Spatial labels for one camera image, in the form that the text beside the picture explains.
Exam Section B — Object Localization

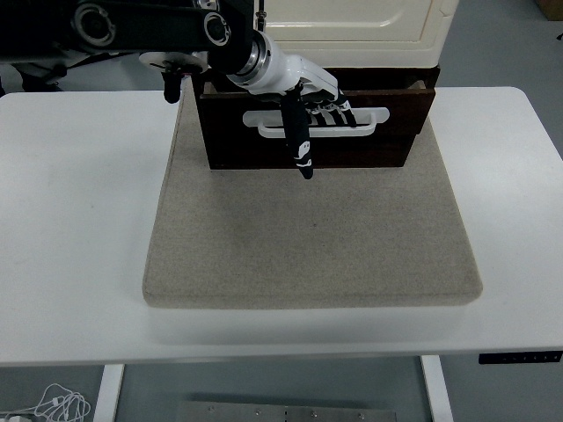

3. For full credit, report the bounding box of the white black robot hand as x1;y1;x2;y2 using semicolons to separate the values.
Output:
226;42;358;181

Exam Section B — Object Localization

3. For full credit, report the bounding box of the white drawer handle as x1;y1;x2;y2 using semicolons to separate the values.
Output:
242;106;391;140

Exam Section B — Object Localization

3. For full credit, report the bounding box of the dark brown wooden drawer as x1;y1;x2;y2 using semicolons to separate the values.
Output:
197;78;437;142

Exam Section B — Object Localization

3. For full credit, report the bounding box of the cream plastic cabinet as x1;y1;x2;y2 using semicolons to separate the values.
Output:
253;0;458;69

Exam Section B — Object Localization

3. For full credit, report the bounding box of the dark brown wooden cabinet base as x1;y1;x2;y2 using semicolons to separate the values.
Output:
189;64;441;171

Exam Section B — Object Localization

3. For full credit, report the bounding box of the beige fabric mat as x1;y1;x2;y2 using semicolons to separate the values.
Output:
140;77;484;309

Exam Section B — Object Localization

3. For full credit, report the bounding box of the person's leg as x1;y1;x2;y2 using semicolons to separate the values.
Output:
17;61;63;92

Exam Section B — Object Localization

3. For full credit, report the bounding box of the cardboard box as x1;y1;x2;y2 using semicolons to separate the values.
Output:
534;0;563;21

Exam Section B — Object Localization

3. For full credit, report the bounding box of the grey metal plate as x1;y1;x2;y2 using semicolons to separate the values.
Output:
175;400;399;422

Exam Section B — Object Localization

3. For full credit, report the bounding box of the white table leg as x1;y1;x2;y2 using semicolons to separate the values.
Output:
91;363;127;422
420;354;455;422

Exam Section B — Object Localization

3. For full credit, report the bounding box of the black table control panel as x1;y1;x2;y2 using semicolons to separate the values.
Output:
478;351;563;366

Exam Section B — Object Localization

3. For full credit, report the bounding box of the white cable bundle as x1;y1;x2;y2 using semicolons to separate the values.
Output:
0;382;92;422

